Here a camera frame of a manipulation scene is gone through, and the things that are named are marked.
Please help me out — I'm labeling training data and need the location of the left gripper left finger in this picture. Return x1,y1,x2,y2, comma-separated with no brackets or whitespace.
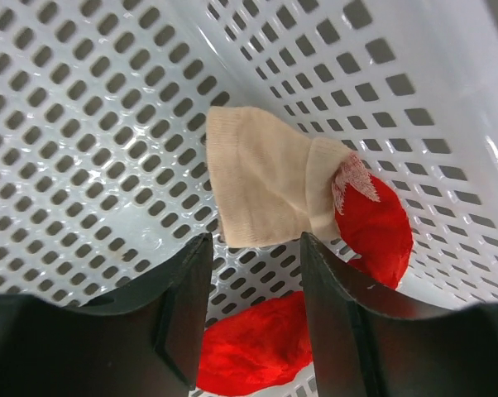
0,233,213,396

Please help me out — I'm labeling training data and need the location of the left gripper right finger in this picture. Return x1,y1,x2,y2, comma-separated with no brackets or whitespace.
299,233,498,396

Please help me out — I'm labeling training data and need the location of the pink patterned sock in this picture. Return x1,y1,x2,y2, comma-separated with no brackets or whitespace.
197,107,414,396

